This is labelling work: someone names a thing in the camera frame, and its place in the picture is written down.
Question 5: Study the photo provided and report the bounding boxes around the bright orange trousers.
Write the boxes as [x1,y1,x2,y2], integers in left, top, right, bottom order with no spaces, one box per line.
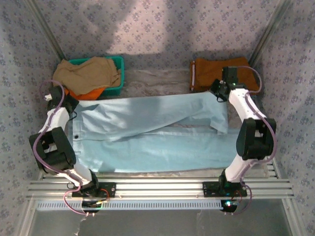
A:
[64,87,105,101]

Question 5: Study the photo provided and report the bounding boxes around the teal plastic basket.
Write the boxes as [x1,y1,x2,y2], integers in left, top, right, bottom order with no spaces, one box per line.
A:
[68,56,125,96]

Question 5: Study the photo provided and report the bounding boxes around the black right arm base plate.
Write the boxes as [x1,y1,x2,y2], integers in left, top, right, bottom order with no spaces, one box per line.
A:
[202,181,248,197]

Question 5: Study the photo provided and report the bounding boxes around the khaki trousers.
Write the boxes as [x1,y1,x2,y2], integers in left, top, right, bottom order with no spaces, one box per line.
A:
[53,57,123,96]

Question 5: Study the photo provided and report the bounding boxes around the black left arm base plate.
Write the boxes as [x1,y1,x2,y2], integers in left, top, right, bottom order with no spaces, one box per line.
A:
[72,181,117,198]

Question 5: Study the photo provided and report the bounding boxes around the aluminium frame post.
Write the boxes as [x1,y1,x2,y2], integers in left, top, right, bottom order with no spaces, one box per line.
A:
[26,0,67,61]
[248,0,292,66]

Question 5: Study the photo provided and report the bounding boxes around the light blue trousers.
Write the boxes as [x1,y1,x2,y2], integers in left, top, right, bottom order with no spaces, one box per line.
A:
[71,91,241,173]

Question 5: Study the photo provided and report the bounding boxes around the folded brown trousers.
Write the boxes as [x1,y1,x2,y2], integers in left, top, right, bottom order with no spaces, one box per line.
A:
[189,57,260,93]

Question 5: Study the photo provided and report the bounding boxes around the white slotted cable duct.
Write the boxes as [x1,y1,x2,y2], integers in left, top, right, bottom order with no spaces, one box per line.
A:
[36,199,222,211]

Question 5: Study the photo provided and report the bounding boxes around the aluminium mounting rail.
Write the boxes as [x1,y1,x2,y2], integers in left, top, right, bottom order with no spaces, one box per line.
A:
[27,178,295,200]

